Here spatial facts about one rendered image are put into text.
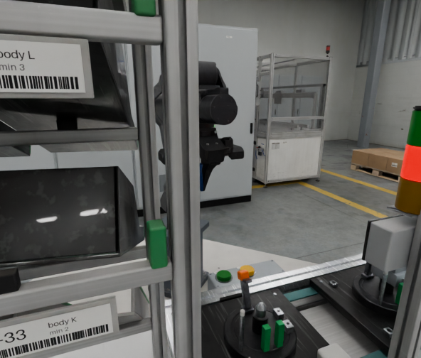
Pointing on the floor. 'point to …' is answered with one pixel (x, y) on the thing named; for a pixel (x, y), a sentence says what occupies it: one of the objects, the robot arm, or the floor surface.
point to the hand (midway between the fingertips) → (202, 176)
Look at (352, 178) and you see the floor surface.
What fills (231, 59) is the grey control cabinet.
